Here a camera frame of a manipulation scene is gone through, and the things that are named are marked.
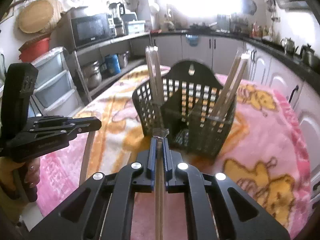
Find small steel pot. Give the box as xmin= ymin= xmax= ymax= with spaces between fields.
xmin=117 ymin=52 xmax=129 ymax=68

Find person's left forearm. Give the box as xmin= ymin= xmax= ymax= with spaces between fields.
xmin=0 ymin=157 xmax=27 ymax=222

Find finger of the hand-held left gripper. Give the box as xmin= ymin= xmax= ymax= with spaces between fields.
xmin=34 ymin=116 xmax=102 ymax=128
xmin=27 ymin=126 xmax=100 ymax=140

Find condiment bottles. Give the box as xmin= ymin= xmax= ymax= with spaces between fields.
xmin=251 ymin=21 xmax=270 ymax=39

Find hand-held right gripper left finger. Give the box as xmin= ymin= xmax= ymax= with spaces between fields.
xmin=31 ymin=137 xmax=158 ymax=240

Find chopstick pair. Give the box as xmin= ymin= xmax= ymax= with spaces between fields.
xmin=151 ymin=127 xmax=170 ymax=240

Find grey plastic box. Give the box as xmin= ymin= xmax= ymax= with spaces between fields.
xmin=124 ymin=20 xmax=146 ymax=35

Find red plastic bucket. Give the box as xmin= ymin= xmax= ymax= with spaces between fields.
xmin=19 ymin=38 xmax=52 ymax=63

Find group of chopsticks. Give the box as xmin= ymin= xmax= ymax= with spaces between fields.
xmin=145 ymin=45 xmax=250 ymax=133

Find person's left hand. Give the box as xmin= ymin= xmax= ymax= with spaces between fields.
xmin=22 ymin=158 xmax=42 ymax=189

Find black blender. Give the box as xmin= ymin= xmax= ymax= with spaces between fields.
xmin=108 ymin=2 xmax=126 ymax=37

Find blue tin can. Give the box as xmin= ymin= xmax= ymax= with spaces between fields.
xmin=104 ymin=54 xmax=121 ymax=75

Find pink printed blanket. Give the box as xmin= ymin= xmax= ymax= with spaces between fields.
xmin=37 ymin=64 xmax=313 ymax=240

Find metal kitchen shelf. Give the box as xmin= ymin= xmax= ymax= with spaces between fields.
xmin=72 ymin=31 xmax=152 ymax=98

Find small black wall fan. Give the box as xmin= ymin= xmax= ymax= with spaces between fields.
xmin=241 ymin=0 xmax=258 ymax=16

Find white lower kitchen cabinets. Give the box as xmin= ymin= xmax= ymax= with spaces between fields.
xmin=151 ymin=34 xmax=320 ymax=205

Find stacked steel pots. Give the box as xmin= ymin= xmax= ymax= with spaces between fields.
xmin=81 ymin=61 xmax=103 ymax=88

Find round bamboo tray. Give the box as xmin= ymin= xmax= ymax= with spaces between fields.
xmin=16 ymin=0 xmax=63 ymax=34

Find blue hanging bin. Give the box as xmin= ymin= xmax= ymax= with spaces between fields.
xmin=185 ymin=33 xmax=201 ymax=47

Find pastel plastic drawer tower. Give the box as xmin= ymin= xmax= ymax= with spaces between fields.
xmin=29 ymin=46 xmax=83 ymax=116

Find black microwave oven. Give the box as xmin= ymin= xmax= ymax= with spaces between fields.
xmin=70 ymin=13 xmax=113 ymax=50

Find black kitchen countertop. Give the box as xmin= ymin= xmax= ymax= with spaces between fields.
xmin=151 ymin=29 xmax=320 ymax=91

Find black dish rack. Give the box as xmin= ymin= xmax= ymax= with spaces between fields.
xmin=216 ymin=14 xmax=244 ymax=33

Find steel kettle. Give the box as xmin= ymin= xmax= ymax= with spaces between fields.
xmin=280 ymin=37 xmax=299 ymax=55

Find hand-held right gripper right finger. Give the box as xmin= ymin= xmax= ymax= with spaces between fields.
xmin=162 ymin=137 xmax=291 ymax=240

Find brown cardboard box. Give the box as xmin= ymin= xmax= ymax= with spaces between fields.
xmin=66 ymin=6 xmax=87 ymax=18

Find black lattice utensil basket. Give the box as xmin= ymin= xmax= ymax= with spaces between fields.
xmin=132 ymin=60 xmax=238 ymax=159

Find black frying pan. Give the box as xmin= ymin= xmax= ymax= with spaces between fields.
xmin=190 ymin=22 xmax=217 ymax=31

